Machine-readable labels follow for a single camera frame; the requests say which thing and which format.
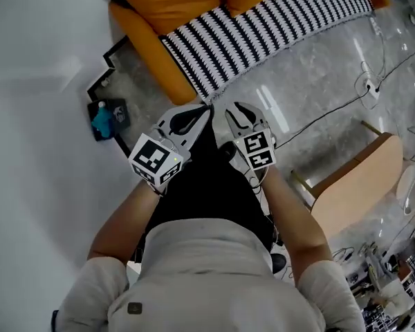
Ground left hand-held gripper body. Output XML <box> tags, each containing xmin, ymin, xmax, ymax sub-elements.
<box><xmin>127</xmin><ymin>115</ymin><xmax>192</xmax><ymax>189</ymax></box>

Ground white round chair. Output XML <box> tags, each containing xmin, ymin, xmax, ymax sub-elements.
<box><xmin>396</xmin><ymin>165</ymin><xmax>415</xmax><ymax>216</ymax></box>

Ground black and white striped blanket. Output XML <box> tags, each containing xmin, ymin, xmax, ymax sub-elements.
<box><xmin>158</xmin><ymin>0</ymin><xmax>375</xmax><ymax>105</ymax></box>

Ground person's black shoe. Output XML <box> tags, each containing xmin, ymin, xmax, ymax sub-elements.
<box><xmin>271</xmin><ymin>253</ymin><xmax>288</xmax><ymax>275</ymax></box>

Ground black power cable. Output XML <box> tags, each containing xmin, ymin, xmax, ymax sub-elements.
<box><xmin>275</xmin><ymin>44</ymin><xmax>415</xmax><ymax>149</ymax></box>

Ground person's beige shirt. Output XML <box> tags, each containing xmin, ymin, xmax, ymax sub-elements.
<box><xmin>53</xmin><ymin>219</ymin><xmax>367</xmax><ymax>332</ymax></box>

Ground light wooden side table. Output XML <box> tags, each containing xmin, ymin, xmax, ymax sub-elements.
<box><xmin>289</xmin><ymin>120</ymin><xmax>406</xmax><ymax>239</ymax></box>

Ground person's black trousers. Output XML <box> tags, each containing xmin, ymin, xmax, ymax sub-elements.
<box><xmin>143</xmin><ymin>107</ymin><xmax>276</xmax><ymax>255</ymax></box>

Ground black baseboard trim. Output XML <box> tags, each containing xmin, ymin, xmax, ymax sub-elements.
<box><xmin>85</xmin><ymin>35</ymin><xmax>133</xmax><ymax>158</ymax></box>

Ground person's left forearm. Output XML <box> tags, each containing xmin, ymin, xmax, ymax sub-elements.
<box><xmin>87</xmin><ymin>179</ymin><xmax>160</xmax><ymax>261</ymax></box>

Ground white power strip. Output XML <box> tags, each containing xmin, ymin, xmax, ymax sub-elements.
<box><xmin>369</xmin><ymin>17</ymin><xmax>384</xmax><ymax>37</ymax></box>
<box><xmin>364</xmin><ymin>79</ymin><xmax>382</xmax><ymax>100</ymax></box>

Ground person's right forearm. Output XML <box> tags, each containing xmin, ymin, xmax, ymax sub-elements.
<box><xmin>261</xmin><ymin>166</ymin><xmax>333</xmax><ymax>287</ymax></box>

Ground turquoise toy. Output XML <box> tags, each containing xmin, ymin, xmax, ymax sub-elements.
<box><xmin>91</xmin><ymin>101</ymin><xmax>114</xmax><ymax>139</ymax></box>

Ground white cable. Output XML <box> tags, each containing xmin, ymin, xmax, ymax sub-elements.
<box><xmin>353</xmin><ymin>29</ymin><xmax>388</xmax><ymax>111</ymax></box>

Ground black box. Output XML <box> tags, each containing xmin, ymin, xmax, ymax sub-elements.
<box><xmin>86</xmin><ymin>98</ymin><xmax>131</xmax><ymax>142</ymax></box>

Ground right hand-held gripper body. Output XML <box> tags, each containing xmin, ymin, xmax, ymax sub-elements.
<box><xmin>220</xmin><ymin>128</ymin><xmax>277</xmax><ymax>187</ymax></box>

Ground orange sofa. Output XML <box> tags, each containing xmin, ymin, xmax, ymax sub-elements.
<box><xmin>103</xmin><ymin>0</ymin><xmax>391</xmax><ymax>106</ymax></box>

